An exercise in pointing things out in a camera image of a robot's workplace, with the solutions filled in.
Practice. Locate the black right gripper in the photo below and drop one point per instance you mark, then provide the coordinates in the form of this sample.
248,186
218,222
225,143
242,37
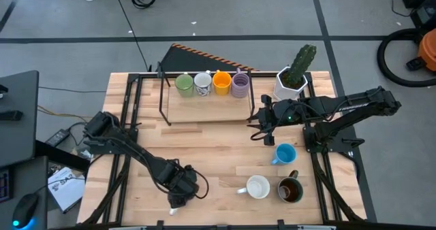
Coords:
274,116

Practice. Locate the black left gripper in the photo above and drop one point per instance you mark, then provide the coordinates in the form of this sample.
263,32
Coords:
184,189

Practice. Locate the light blue mug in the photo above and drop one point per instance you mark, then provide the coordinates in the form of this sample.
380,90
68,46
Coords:
284,154

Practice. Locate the lilac ribbed mug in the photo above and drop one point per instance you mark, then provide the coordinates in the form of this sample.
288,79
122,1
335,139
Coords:
240,84

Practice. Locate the orange mug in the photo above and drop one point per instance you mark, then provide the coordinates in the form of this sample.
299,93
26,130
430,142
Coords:
221,83

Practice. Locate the white mug with black print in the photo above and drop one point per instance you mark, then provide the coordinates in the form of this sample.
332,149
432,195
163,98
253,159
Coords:
203,84

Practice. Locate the dark brown mug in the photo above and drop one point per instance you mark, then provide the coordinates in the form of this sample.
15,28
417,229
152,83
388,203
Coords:
290,190

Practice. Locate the green mug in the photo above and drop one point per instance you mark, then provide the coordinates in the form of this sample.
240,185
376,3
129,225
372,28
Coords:
184,84

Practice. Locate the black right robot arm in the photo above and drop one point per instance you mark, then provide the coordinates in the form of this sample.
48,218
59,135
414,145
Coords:
340,109

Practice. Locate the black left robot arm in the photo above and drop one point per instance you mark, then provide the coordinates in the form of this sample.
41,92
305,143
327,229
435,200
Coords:
136,151

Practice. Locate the white hexagonal plant pot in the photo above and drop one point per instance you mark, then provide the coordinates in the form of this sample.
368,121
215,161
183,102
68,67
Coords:
281,92

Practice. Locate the green cactus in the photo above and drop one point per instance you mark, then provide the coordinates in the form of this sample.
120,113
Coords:
301,63

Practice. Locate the black ramp with orange stripes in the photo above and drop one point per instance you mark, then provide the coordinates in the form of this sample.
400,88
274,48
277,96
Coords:
204,61

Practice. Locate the white printed booklet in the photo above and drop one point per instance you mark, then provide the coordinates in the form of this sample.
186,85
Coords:
66,189

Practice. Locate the black power adapter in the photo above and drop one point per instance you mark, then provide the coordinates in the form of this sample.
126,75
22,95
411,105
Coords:
57,138

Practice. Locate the black computer mouse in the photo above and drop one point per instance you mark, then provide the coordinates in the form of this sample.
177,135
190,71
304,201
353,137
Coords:
24,211

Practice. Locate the dark grey desk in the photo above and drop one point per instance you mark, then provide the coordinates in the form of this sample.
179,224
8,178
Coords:
17,128

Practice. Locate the black keyboard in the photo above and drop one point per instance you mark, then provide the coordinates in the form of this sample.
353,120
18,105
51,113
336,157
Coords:
5,185

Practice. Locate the orange vacuum cleaner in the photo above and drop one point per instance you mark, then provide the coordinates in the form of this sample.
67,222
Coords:
428,49

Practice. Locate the small black desk item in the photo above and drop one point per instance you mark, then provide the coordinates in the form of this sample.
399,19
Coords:
10,115

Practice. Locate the wooden rack with black frame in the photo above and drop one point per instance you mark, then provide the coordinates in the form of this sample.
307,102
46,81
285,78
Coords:
211,111

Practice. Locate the black aluminium rig frame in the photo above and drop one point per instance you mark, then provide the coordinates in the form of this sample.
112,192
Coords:
119,206

